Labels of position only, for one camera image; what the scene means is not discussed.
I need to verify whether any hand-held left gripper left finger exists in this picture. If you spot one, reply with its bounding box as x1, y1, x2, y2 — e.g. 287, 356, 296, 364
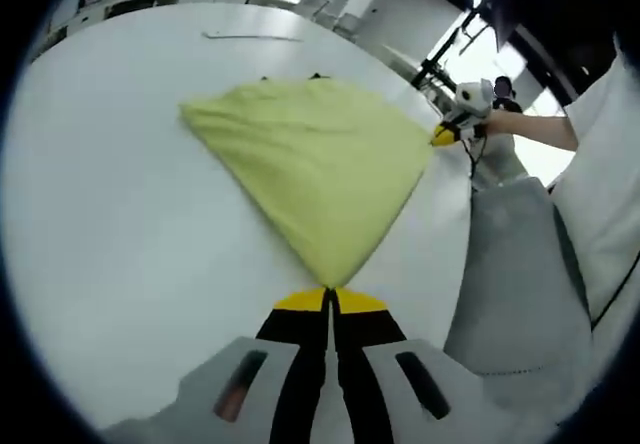
164, 286, 332, 444

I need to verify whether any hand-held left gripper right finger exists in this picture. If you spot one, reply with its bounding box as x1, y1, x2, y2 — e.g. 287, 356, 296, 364
331, 287, 501, 444

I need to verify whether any yellow blue black garment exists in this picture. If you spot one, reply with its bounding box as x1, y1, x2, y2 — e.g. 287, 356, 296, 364
178, 72, 437, 290

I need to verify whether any person's right hand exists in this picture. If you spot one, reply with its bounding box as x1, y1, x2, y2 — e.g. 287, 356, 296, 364
474, 108, 509, 139

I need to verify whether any white table socket panel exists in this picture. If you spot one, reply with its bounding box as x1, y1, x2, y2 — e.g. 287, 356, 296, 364
201, 30, 305, 44

